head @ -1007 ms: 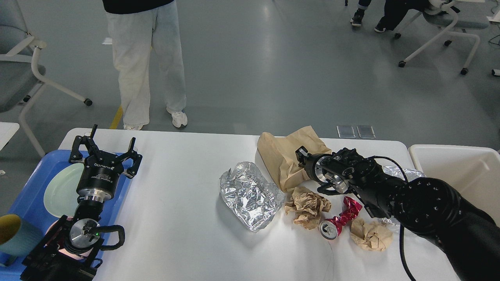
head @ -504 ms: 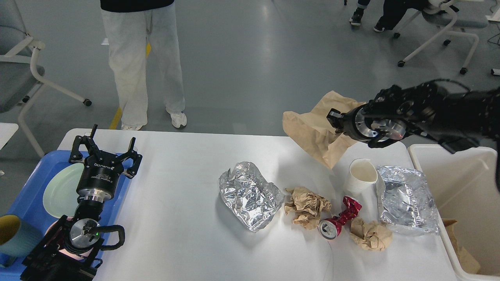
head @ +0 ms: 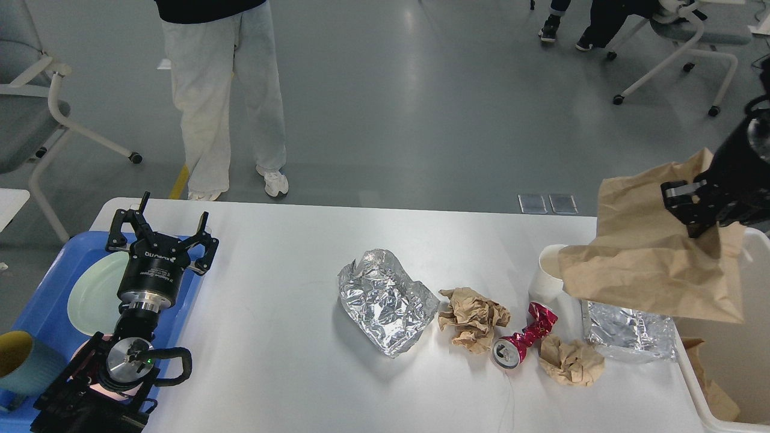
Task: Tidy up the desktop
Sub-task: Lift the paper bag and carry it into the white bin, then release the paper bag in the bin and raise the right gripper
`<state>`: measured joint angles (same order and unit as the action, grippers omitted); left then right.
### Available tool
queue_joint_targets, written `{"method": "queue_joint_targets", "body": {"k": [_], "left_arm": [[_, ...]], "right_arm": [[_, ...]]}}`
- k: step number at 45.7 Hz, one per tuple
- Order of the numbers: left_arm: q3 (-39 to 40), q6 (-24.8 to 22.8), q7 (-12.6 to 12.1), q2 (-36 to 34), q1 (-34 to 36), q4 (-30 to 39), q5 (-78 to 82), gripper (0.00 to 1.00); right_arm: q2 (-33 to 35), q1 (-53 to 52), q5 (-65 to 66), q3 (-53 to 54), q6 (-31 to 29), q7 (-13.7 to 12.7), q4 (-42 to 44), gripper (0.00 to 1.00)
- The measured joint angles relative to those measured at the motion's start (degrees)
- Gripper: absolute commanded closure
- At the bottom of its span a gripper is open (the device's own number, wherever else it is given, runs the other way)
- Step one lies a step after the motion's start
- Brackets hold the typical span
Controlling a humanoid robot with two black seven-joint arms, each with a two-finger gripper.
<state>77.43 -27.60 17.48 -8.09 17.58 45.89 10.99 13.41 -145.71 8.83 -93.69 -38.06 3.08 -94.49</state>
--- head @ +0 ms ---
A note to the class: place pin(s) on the white waste bin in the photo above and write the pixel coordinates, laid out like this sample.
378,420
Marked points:
736,356

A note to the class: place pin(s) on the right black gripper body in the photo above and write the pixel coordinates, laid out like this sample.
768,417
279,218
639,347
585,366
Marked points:
738,176

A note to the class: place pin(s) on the white side table edge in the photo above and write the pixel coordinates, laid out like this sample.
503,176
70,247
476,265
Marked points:
12,200

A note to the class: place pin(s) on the crushed red can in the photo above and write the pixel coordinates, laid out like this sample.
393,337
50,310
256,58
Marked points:
509,351

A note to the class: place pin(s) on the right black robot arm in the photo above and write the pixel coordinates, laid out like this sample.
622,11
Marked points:
752,110

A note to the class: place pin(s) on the brown paper bag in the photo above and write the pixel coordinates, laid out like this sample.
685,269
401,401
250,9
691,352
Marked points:
642,257

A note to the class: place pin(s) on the small crumpled brown paper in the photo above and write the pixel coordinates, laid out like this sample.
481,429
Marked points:
576,363

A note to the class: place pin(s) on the crushed clear plastic bottle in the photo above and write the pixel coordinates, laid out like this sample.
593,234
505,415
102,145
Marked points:
629,335

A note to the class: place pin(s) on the teal mug yellow inside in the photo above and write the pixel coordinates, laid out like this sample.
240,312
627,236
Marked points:
28,367

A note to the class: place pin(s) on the crumpled brown paper ball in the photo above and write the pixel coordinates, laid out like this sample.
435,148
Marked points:
474,318

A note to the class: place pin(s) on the aluminium foil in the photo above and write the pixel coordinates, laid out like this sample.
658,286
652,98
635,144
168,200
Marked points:
391,308

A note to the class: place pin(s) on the grey office chair right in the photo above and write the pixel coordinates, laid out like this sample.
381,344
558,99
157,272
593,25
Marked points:
692,33

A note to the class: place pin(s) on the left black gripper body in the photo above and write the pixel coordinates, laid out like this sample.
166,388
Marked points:
155,275

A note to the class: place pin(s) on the pink mug dark inside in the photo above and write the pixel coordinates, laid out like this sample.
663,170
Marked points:
95,386

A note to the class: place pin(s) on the brown paper in bin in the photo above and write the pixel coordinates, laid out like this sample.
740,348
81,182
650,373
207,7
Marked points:
720,404

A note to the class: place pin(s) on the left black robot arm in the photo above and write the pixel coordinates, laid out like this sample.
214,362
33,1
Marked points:
104,386

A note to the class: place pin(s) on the person in light trousers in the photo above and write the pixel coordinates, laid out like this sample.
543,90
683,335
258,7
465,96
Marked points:
210,44

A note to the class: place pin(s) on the mint green plate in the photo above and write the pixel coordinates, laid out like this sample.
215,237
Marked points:
93,304

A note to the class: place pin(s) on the black jacket on chair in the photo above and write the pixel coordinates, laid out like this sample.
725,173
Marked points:
607,18

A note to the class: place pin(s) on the blue plastic tray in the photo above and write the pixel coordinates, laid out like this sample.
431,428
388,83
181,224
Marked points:
46,316

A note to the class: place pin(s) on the person in dark trousers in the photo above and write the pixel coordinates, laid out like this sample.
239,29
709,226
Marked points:
547,34

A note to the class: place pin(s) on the white paper cup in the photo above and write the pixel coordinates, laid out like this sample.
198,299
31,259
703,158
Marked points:
547,282

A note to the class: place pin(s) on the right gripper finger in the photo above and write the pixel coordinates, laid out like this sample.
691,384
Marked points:
697,218
680,194

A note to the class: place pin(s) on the grey office chair left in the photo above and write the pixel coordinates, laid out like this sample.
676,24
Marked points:
35,122

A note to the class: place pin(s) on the grey office chair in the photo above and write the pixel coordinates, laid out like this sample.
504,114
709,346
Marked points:
692,33
35,122

